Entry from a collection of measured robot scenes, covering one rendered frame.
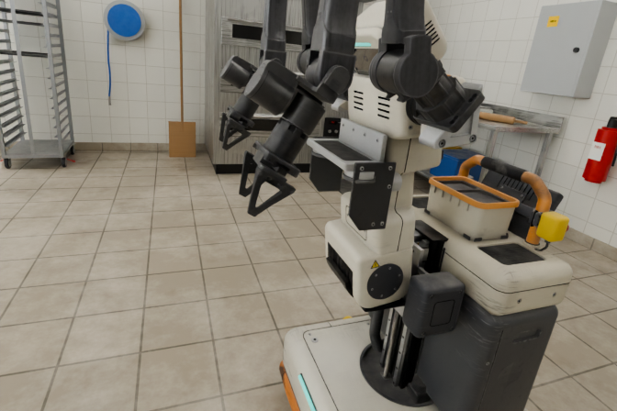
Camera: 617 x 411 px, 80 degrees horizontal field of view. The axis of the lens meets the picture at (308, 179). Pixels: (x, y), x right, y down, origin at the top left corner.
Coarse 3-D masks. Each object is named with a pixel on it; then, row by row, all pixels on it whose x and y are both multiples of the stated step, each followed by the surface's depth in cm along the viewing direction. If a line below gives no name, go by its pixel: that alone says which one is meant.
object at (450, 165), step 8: (448, 152) 369; (456, 152) 373; (464, 152) 376; (472, 152) 380; (448, 160) 359; (456, 160) 348; (464, 160) 348; (432, 168) 380; (440, 168) 370; (448, 168) 359; (456, 168) 350; (472, 168) 357; (480, 168) 361
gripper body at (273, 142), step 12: (276, 132) 59; (288, 132) 59; (300, 132) 59; (264, 144) 60; (276, 144) 59; (288, 144) 59; (300, 144) 60; (276, 156) 58; (288, 156) 60; (288, 168) 58
